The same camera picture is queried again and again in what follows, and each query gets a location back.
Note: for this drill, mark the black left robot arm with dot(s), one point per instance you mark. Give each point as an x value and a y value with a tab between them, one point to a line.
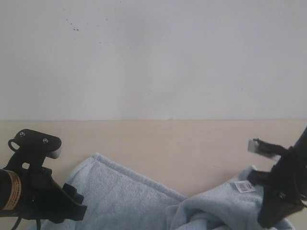
27	190

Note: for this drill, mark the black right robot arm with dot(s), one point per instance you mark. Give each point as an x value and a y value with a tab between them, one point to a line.
285	185

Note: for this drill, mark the light blue fluffy towel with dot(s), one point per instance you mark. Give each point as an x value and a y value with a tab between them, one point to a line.
120	199

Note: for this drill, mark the white barcode label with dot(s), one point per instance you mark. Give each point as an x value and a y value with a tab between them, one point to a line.
244	187

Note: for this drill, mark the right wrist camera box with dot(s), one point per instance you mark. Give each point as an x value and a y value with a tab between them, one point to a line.
265	149

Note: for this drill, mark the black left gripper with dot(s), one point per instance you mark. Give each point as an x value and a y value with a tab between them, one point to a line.
32	194

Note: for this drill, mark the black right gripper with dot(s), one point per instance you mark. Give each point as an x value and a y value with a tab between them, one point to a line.
284	188

